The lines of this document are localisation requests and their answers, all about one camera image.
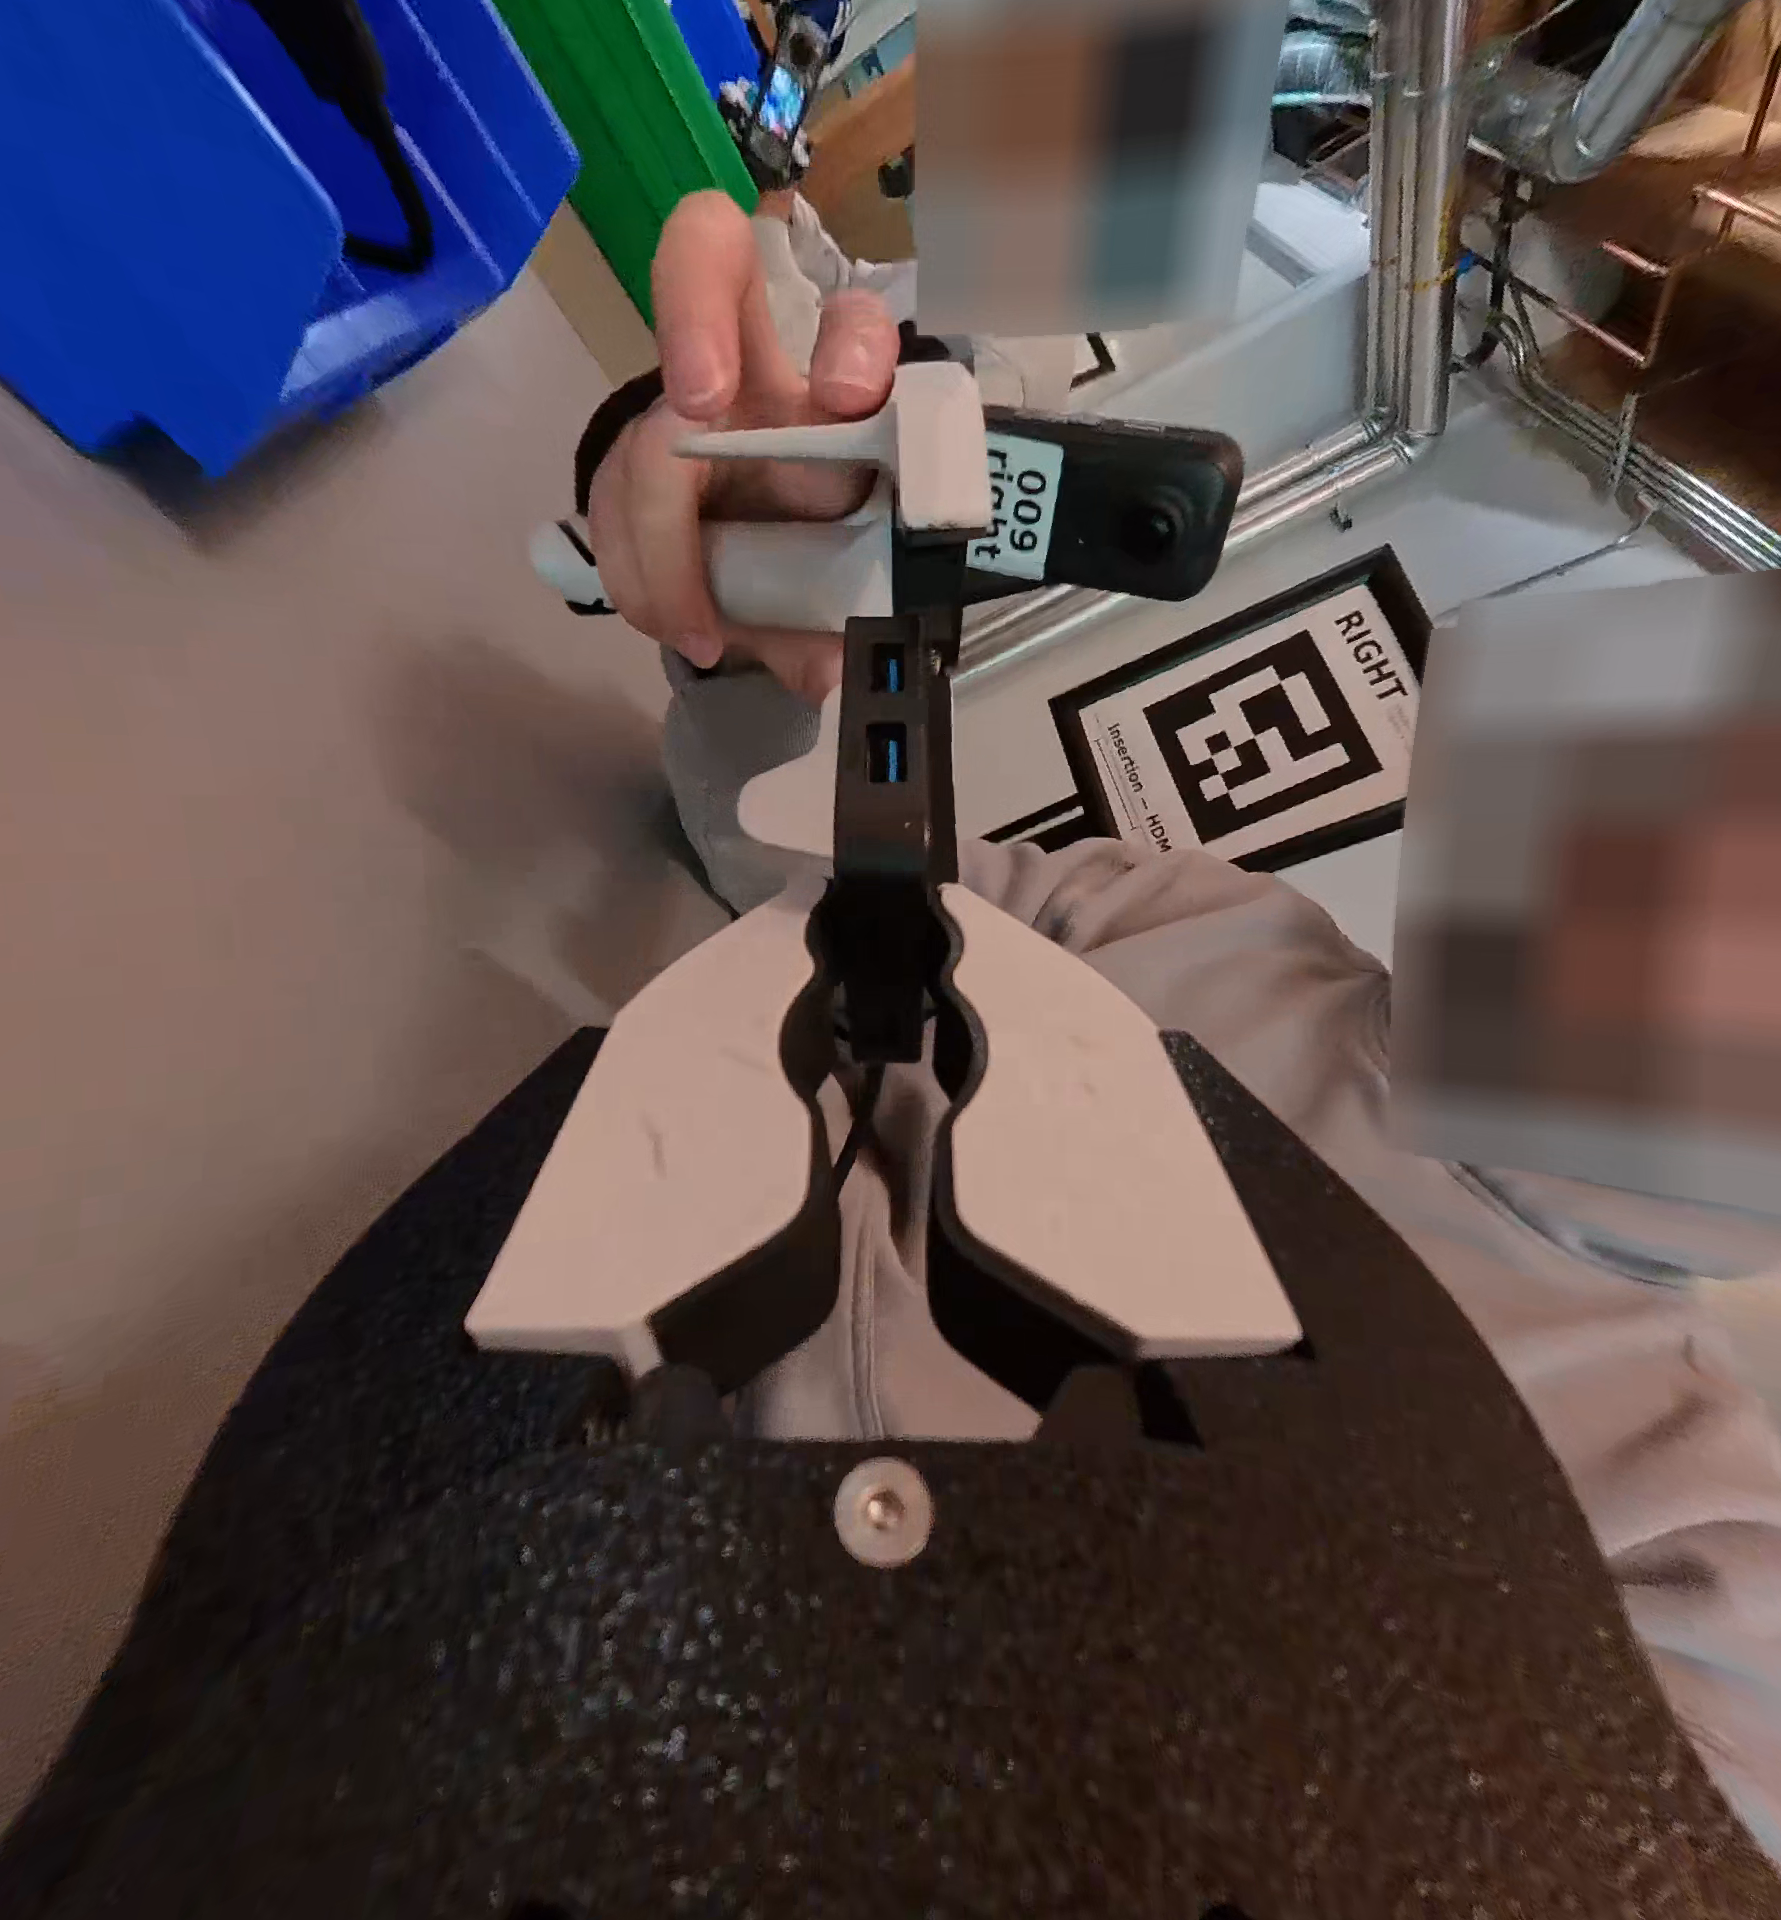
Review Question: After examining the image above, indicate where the person's right forearm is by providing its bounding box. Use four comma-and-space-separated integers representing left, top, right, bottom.
658, 648, 850, 923

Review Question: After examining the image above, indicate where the copper pipe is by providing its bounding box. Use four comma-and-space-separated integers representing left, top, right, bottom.
1618, 36, 1781, 378

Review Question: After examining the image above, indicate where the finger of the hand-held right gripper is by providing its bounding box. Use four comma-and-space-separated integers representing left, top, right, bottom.
737, 749, 847, 856

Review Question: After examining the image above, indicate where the black white tag placard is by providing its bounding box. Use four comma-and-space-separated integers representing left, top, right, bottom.
978, 545, 1437, 874

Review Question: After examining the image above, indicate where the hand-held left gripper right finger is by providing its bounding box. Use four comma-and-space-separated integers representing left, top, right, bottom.
927, 884, 1306, 1416

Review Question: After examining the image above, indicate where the silver vertical pipe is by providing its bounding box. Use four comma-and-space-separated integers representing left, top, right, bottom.
1361, 0, 1473, 470

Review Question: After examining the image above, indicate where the silver flexible duct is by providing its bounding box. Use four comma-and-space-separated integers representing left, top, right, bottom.
1476, 0, 1753, 186

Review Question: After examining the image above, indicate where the blue plastic bin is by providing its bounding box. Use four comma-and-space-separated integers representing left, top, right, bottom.
0, 0, 585, 484

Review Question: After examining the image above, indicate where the person's right hand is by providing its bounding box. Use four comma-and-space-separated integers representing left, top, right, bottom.
588, 193, 902, 673

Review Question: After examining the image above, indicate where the green plastic bin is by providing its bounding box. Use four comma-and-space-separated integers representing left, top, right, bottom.
491, 0, 763, 324

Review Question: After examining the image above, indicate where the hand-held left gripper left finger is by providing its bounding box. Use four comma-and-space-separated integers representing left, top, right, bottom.
465, 885, 847, 1390

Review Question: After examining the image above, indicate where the black square usb hub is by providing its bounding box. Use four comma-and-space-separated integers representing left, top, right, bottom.
808, 607, 964, 1218

